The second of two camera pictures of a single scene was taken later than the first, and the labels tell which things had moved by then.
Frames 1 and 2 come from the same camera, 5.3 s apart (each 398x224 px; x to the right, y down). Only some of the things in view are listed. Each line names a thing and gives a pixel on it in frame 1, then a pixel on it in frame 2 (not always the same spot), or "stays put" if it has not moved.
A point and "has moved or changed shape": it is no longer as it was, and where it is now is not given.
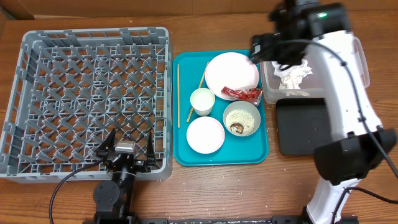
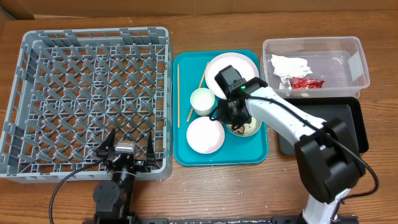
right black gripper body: [257, 45] → [232, 116]
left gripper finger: [150, 157] stays put
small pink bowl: [205, 135] stays put
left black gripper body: [138, 165] stays put
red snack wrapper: [252, 96] has moved or changed shape
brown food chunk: [237, 127] stays put
